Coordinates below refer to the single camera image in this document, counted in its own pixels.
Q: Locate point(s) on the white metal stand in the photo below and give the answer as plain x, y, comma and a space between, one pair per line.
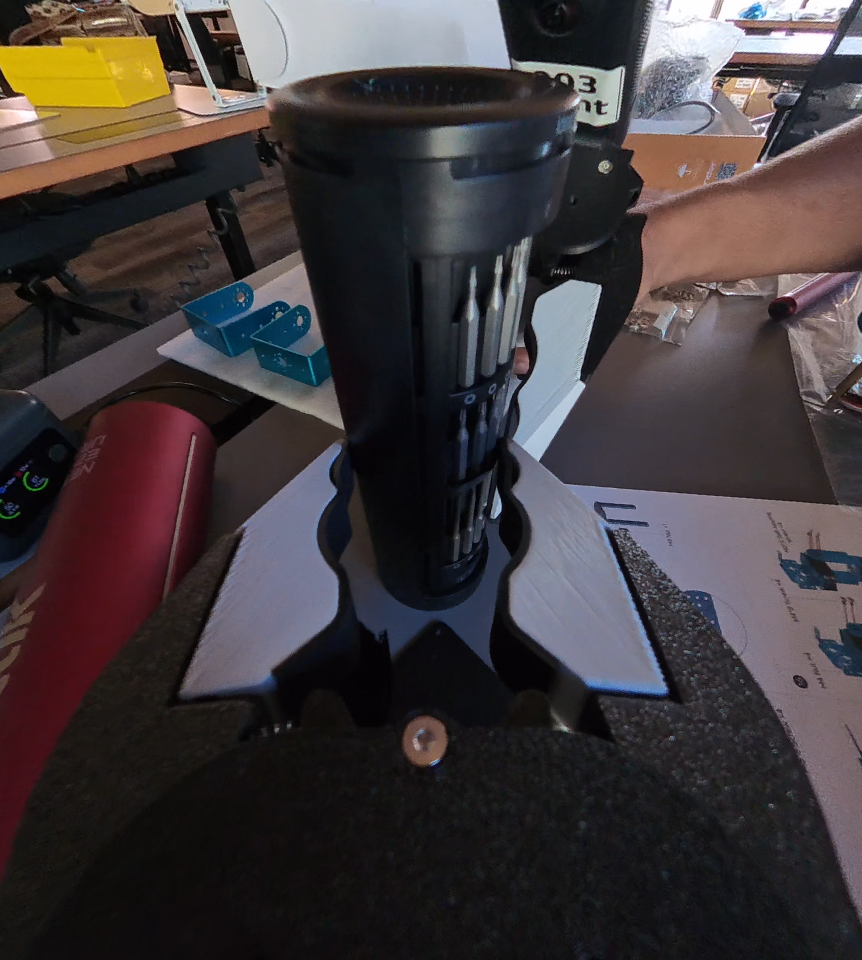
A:
213, 67

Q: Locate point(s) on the small clear screw bag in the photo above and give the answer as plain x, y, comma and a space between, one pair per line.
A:
663, 315

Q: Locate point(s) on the white instruction booklet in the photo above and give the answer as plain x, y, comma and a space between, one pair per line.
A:
776, 712

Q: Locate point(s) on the white foam sheet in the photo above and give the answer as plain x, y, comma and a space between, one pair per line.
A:
198, 352

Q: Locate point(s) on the bubble wrap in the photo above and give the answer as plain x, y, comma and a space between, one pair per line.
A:
686, 67

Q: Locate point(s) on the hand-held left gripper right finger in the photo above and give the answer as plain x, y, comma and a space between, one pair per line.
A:
581, 600

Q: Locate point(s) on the red cylindrical case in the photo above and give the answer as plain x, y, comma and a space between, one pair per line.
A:
86, 600

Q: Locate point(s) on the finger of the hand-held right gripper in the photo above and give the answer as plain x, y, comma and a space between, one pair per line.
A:
566, 352

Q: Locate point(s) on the large blue U bracket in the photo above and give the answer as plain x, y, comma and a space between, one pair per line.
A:
288, 352
221, 322

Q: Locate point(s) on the large clear plastic bag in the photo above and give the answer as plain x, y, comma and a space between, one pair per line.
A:
851, 450

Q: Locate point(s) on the red electric screwdriver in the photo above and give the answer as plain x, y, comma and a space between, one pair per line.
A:
813, 294

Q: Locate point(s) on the person's right forearm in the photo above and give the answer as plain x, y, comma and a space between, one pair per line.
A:
813, 195

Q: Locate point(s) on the yellow storage bin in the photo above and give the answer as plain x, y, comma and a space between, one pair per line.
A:
78, 71

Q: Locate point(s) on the person's right hand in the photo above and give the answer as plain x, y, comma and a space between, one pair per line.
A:
671, 247

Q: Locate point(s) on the orange cardboard box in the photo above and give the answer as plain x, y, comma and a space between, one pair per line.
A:
401, 30

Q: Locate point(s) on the grey desk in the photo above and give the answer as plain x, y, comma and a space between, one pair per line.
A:
686, 420

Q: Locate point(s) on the wood-edged office desk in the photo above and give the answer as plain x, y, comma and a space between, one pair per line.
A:
63, 150

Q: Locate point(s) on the black bit holder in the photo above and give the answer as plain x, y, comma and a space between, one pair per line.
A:
371, 300

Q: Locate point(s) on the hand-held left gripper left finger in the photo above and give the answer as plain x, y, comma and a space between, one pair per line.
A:
266, 600

